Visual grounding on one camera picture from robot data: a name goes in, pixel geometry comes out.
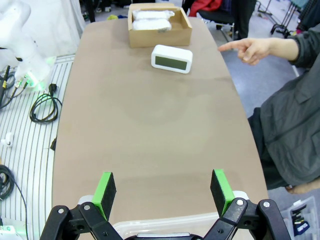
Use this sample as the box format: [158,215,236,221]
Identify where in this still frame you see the black connector cables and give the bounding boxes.
[0,65,28,110]

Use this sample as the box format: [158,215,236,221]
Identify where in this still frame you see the person's left hand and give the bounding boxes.
[284,181,320,195]

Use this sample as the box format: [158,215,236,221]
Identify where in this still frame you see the short bubble-wrapped clock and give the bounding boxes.
[131,18,173,31]

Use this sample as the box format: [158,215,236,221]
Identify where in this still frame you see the black cable bundle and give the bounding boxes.
[0,164,28,226]

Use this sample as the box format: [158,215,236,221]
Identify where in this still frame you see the bystander black trouser legs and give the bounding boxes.
[234,0,257,40]

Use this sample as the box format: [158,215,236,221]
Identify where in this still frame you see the red cloth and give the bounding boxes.
[188,0,223,17]

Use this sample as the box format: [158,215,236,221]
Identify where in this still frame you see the clear plastic container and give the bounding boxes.
[111,212,221,240]

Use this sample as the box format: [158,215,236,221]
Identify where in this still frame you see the black office chair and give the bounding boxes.
[199,8,237,42]

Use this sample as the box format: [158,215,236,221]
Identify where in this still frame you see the person's right forearm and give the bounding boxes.
[269,24,320,70]

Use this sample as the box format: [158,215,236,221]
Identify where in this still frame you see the small white plastic part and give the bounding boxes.
[0,132,15,148]

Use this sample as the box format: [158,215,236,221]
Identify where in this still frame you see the white controller box green light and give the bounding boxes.
[0,217,23,240]

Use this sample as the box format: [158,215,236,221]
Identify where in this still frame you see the white unwrapped digital clock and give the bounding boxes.
[150,44,194,75]

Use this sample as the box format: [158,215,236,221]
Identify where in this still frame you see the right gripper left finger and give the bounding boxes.
[39,171,126,240]

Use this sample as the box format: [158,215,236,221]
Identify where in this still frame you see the black coiled power cable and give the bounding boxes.
[29,83,63,124]

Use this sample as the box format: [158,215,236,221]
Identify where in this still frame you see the person in dark grey jacket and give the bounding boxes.
[247,67,320,191]

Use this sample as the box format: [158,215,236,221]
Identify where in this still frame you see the brown cardboard box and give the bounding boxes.
[127,2,193,49]

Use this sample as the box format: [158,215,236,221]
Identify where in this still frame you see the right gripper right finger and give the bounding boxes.
[203,168,292,240]

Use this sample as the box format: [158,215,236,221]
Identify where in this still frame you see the white slotted base platform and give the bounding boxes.
[0,54,76,240]

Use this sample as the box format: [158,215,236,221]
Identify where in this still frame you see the person's right hand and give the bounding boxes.
[217,37,273,66]

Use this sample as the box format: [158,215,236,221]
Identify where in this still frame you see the clear storage box with tools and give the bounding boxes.
[279,196,320,237]

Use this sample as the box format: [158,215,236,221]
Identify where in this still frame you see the black clothes rack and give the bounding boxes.
[270,0,305,38]

